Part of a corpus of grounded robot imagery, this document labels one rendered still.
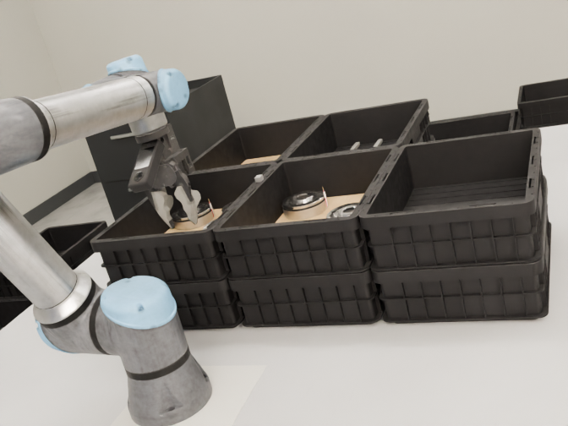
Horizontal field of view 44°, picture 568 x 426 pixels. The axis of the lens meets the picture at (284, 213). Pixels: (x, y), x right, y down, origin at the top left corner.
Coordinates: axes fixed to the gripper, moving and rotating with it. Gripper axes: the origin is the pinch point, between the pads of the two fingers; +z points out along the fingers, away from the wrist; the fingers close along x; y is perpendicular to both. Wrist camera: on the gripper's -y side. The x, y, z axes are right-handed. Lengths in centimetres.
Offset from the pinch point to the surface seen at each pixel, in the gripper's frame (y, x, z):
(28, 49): 321, 293, -45
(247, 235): -8.9, -19.2, 1.9
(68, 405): -32.8, 17.0, 20.9
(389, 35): 343, 31, 19
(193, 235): -8.8, -7.6, 0.1
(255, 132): 70, 11, 0
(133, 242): -8.7, 6.6, -0.7
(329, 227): -9.0, -35.9, 3.1
